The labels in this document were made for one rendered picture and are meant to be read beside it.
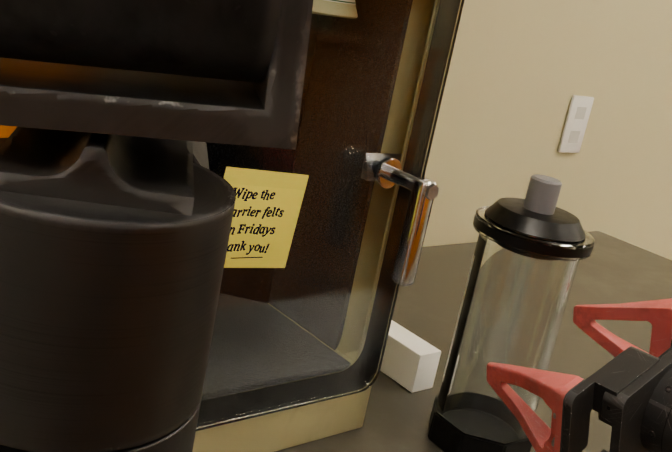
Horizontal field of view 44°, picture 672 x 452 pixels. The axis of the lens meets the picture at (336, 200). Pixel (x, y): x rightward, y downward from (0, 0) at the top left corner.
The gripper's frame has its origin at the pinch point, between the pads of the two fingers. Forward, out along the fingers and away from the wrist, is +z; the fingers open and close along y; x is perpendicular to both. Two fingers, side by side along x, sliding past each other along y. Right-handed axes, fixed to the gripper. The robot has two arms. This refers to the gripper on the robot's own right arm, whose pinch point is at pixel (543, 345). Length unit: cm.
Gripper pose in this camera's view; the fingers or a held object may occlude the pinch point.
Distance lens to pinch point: 59.5
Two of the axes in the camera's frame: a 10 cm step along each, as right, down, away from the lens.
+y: -7.6, 3.2, -5.7
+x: 0.7, 9.1, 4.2
